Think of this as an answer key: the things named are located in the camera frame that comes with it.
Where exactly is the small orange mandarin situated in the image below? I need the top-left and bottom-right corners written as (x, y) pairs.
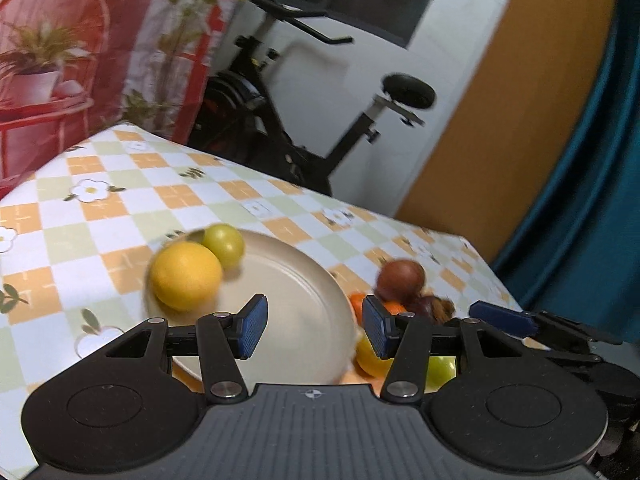
top-left (384, 301), bottom-right (406, 315)
top-left (348, 292), bottom-right (366, 325)

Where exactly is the bright green round fruit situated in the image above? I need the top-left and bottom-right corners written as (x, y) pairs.
top-left (425, 356), bottom-right (457, 393)

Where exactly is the teal curtain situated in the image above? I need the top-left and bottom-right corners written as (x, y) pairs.
top-left (492, 0), bottom-right (639, 342)

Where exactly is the red-brown apple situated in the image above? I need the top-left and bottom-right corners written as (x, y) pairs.
top-left (374, 259), bottom-right (426, 304)

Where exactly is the small orange mandarin right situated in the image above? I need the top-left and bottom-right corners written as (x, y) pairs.
top-left (384, 301), bottom-right (406, 315)

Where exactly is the printed red backdrop cloth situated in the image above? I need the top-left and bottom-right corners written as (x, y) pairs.
top-left (1, 0), bottom-right (238, 192)

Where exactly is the wooden board panel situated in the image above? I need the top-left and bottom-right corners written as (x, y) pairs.
top-left (397, 0), bottom-right (615, 262)

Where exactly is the large yellow orange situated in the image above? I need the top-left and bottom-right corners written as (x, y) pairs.
top-left (149, 240), bottom-right (224, 312)

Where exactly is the yellow lemon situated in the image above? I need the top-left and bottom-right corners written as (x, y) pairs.
top-left (355, 335), bottom-right (394, 379)

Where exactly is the dark purple mangosteen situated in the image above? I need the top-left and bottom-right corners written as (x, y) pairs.
top-left (405, 295), bottom-right (456, 325)

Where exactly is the small orange mandarin left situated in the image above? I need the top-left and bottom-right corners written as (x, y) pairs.
top-left (348, 292), bottom-right (366, 325)

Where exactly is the black exercise bike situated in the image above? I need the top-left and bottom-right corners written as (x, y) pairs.
top-left (188, 0), bottom-right (436, 195)

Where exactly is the floral checkered tablecloth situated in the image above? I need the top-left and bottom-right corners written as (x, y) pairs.
top-left (1, 126), bottom-right (515, 478)

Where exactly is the yellow-green round fruit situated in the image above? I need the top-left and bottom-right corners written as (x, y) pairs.
top-left (202, 223), bottom-right (245, 269)

